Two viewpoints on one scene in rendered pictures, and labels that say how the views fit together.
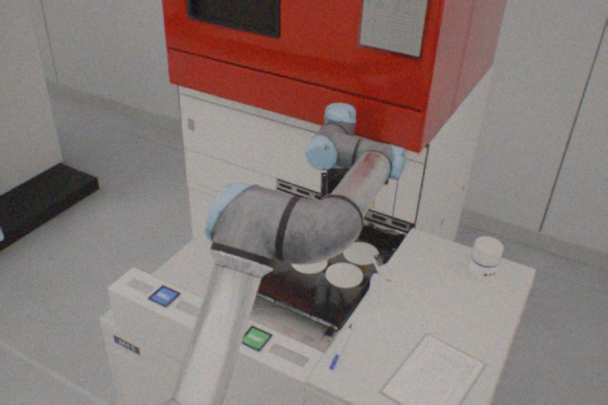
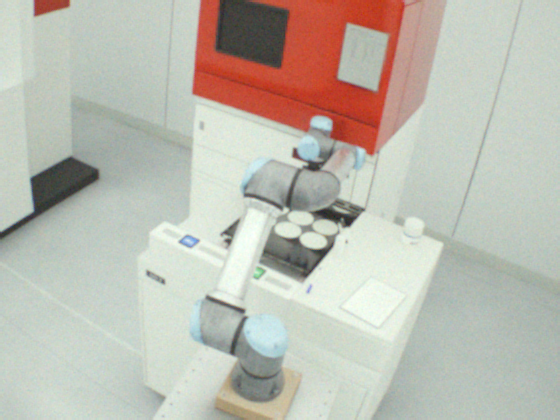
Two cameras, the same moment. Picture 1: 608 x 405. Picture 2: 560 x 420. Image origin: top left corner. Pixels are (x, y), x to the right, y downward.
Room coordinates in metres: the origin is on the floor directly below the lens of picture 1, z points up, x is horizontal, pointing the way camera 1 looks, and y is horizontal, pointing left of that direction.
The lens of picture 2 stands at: (-0.53, 0.16, 2.14)
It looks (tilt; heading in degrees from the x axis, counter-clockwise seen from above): 33 degrees down; 356
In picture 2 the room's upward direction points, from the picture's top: 9 degrees clockwise
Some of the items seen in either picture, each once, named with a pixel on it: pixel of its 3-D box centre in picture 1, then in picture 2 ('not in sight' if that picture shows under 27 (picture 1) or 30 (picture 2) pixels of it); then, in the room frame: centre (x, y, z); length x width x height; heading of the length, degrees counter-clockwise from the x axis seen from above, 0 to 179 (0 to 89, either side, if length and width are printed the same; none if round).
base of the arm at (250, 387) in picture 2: not in sight; (259, 371); (0.52, 0.06, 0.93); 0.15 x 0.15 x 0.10
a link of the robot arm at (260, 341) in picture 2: not in sight; (262, 343); (0.52, 0.07, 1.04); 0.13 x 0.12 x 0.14; 71
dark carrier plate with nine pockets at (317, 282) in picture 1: (309, 261); (287, 230); (1.26, -0.02, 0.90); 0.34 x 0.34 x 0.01; 62
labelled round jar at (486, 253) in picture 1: (484, 259); (411, 233); (1.16, -0.46, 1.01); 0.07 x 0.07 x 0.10
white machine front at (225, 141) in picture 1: (291, 168); (275, 163); (1.55, 0.04, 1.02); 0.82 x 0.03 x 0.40; 62
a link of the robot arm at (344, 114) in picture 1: (339, 128); (319, 133); (1.30, -0.08, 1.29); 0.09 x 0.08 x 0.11; 161
